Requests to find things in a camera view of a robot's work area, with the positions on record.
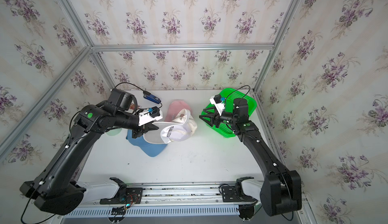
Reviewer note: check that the light blue baseball cap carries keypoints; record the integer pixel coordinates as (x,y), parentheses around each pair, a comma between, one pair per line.
(151,150)

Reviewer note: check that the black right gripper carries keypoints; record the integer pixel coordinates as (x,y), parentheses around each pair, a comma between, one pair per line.
(211,118)

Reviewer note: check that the blue black stapler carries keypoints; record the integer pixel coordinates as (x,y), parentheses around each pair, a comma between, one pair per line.
(149,96)

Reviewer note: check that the grey white baseball cap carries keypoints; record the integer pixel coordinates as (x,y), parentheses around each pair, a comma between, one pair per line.
(177,127)

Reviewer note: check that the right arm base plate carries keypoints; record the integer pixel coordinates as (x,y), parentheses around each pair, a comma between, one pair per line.
(231,193)

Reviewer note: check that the green plastic basket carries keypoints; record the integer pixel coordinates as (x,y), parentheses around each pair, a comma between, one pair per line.
(230,96)

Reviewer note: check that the aluminium mounting rail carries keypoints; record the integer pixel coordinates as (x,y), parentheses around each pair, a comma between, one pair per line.
(182,193)

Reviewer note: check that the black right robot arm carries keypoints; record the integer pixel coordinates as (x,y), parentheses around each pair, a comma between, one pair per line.
(281,190)

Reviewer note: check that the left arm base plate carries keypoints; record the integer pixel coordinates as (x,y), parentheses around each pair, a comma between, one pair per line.
(130,196)

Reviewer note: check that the pink baseball cap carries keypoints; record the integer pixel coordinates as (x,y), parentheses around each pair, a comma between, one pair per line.
(175,108)

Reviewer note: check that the mint green pen cup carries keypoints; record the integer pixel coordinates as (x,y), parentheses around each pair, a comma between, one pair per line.
(113,131)

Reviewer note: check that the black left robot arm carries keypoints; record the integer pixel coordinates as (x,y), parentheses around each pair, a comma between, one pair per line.
(55,190)

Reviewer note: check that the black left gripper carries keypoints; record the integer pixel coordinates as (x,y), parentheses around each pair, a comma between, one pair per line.
(143,128)

